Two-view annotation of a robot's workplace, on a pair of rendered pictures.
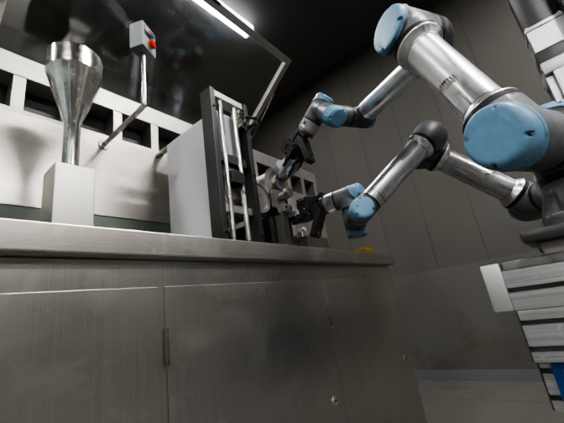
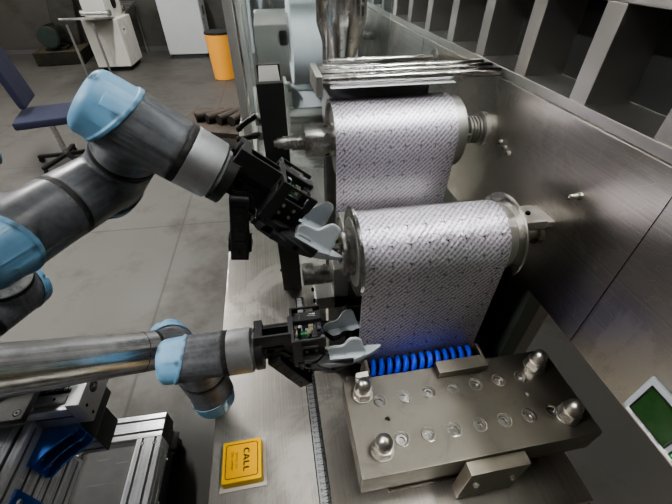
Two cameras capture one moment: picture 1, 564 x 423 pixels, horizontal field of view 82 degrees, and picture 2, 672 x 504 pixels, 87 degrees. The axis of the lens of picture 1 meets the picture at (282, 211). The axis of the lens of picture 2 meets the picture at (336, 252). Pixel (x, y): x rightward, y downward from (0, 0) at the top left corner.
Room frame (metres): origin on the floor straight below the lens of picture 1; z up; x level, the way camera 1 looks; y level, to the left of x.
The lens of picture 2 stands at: (1.53, -0.34, 1.63)
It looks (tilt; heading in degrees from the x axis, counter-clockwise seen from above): 40 degrees down; 133
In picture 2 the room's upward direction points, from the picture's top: straight up
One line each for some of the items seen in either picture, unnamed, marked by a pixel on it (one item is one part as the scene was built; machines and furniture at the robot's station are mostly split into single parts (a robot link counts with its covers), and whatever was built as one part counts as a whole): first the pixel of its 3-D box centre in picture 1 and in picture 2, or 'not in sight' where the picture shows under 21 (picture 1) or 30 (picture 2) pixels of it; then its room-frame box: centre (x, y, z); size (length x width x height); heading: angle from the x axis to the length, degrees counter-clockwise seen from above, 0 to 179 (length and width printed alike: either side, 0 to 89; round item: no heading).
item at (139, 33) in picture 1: (144, 40); not in sight; (0.84, 0.36, 1.66); 0.07 x 0.07 x 0.10; 79
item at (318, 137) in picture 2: not in sight; (319, 140); (1.04, 0.14, 1.34); 0.06 x 0.06 x 0.06; 52
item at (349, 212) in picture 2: (277, 184); (353, 251); (1.25, 0.00, 1.25); 0.15 x 0.01 x 0.15; 142
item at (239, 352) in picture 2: (331, 202); (243, 348); (1.17, -0.19, 1.11); 0.08 x 0.05 x 0.08; 142
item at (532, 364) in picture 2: not in sight; (538, 358); (1.55, 0.18, 1.05); 0.04 x 0.04 x 0.04
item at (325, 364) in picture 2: not in sight; (327, 357); (1.28, -0.10, 1.09); 0.09 x 0.05 x 0.02; 43
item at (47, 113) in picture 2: not in sight; (41, 110); (-2.67, 0.28, 0.51); 0.59 x 0.56 x 1.01; 46
